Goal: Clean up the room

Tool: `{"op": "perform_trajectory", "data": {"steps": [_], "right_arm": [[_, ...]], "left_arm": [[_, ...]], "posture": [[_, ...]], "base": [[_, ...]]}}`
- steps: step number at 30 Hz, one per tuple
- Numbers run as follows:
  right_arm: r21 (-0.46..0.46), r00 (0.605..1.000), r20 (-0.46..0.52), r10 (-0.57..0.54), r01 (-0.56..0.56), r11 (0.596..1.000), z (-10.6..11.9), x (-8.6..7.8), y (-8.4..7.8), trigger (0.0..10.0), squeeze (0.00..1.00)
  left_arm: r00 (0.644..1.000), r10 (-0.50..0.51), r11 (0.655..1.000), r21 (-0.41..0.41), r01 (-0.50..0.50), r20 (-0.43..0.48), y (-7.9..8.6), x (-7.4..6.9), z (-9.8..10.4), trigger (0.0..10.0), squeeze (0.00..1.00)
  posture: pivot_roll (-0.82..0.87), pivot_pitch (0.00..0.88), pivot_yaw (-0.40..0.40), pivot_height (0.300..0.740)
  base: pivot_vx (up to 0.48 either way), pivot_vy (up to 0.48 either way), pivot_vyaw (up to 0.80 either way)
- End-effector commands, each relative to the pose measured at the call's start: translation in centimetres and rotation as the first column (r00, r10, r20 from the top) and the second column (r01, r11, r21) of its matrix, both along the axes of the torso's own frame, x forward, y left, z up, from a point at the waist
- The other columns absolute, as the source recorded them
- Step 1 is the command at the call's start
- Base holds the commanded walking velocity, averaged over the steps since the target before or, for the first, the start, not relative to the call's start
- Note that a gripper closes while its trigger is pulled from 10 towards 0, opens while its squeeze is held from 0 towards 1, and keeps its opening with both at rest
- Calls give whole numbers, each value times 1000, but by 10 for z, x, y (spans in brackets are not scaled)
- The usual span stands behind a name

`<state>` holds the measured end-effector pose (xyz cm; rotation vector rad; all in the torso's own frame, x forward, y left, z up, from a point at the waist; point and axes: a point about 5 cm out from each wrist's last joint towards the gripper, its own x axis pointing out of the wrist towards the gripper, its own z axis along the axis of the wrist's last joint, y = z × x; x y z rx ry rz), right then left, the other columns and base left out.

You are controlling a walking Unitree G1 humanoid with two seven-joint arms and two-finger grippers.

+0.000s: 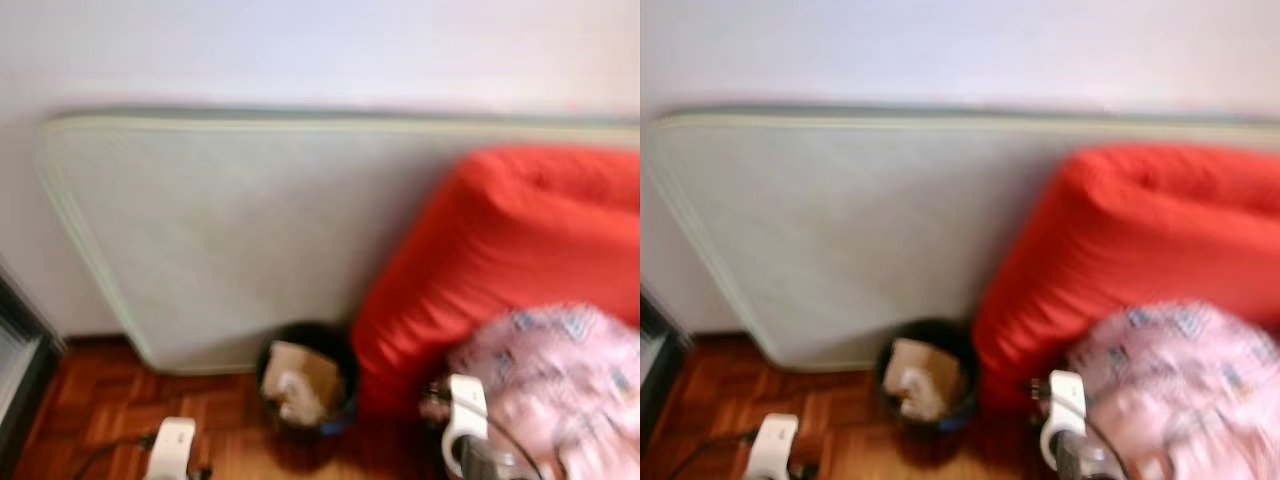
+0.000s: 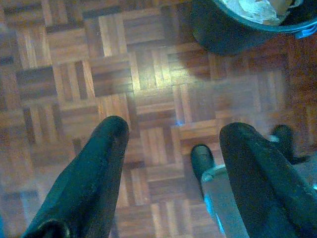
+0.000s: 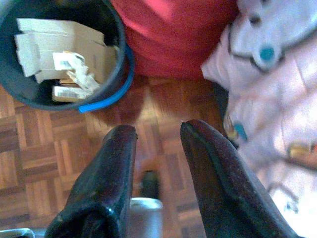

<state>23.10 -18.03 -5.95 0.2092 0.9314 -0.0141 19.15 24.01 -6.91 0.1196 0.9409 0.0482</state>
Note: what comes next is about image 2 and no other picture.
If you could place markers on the black robot right foot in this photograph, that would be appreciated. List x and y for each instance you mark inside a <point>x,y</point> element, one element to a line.
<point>284,138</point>

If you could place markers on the black round trash bin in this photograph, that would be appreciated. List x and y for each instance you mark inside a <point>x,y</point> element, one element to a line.
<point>223,32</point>

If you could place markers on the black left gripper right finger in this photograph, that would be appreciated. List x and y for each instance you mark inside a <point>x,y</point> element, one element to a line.
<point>262,188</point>

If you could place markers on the white crumpled paper trash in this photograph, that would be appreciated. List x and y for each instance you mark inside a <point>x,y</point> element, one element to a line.
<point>250,11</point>

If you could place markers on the black robot foot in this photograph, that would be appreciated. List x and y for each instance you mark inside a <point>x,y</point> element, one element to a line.
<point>201,157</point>
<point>284,138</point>

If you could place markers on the black robot left foot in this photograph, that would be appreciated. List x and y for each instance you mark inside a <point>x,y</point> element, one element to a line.
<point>201,157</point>

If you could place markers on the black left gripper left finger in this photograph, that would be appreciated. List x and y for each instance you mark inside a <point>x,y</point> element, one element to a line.
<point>89,178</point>

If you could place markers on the silver robot left leg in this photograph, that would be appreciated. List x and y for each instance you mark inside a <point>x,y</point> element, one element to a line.
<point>219,200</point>

